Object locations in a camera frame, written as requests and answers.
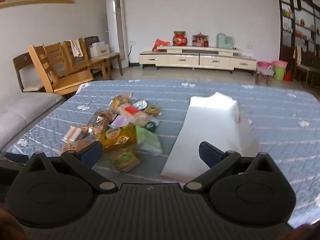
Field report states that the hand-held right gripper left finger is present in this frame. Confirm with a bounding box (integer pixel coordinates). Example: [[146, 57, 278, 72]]
[[21, 141, 118, 193]]

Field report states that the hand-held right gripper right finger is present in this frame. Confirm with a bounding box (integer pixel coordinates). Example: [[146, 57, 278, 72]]
[[184, 141, 283, 194]]

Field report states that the white orange snack box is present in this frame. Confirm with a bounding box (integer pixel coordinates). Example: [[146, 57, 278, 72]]
[[63, 126, 87, 142]]

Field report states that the yellow snack bag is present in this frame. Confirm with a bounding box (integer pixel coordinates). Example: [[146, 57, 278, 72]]
[[96, 124, 138, 153]]

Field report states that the small green label packet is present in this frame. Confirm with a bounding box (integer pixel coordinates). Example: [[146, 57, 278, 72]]
[[108, 149, 141, 173]]

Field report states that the purple snack packet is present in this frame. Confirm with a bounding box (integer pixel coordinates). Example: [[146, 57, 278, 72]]
[[109, 116, 131, 128]]

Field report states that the long cracker pack red label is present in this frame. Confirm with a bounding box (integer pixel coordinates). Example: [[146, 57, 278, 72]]
[[110, 94, 152, 127]]

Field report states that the dark green snack packet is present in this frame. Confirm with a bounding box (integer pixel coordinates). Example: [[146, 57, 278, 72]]
[[144, 121, 160, 132]]

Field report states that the blue quilted blanket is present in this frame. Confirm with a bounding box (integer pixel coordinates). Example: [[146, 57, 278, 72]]
[[6, 79, 320, 229]]

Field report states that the light wooden chair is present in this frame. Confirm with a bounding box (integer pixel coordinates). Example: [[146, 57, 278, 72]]
[[43, 42, 75, 75], [64, 38, 108, 80], [27, 44, 94, 96]]

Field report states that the grey sofa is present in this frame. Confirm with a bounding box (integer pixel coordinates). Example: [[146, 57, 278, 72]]
[[0, 92, 67, 153]]

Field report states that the cream low cabinet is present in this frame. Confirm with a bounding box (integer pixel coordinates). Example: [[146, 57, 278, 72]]
[[139, 45, 258, 75]]

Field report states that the small wooden stool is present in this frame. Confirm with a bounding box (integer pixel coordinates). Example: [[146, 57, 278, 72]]
[[255, 67, 275, 86]]

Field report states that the dark brown cushioned chair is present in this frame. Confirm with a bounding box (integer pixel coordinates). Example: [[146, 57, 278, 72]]
[[84, 36, 123, 77], [13, 52, 46, 93]]

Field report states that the white gift bag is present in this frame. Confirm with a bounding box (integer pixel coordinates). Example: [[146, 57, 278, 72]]
[[89, 41, 110, 58]]

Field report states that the pink basin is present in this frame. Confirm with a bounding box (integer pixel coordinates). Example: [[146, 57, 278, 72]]
[[257, 60, 273, 70]]

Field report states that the white towel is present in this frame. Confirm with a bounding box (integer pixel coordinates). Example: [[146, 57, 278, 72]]
[[69, 39, 84, 58]]

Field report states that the green bucket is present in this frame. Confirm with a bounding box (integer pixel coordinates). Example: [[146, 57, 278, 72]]
[[272, 60, 290, 81]]

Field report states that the red round jar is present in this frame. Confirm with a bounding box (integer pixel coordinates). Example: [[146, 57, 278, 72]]
[[172, 31, 188, 47]]

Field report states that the red plastic bag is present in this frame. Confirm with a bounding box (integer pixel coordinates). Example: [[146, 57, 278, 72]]
[[152, 38, 171, 52]]

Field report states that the white standing air conditioner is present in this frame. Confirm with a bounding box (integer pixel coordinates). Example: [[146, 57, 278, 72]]
[[105, 0, 130, 69]]

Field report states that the dark wooden display shelf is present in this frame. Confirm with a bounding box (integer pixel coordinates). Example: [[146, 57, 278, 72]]
[[276, 0, 320, 65]]

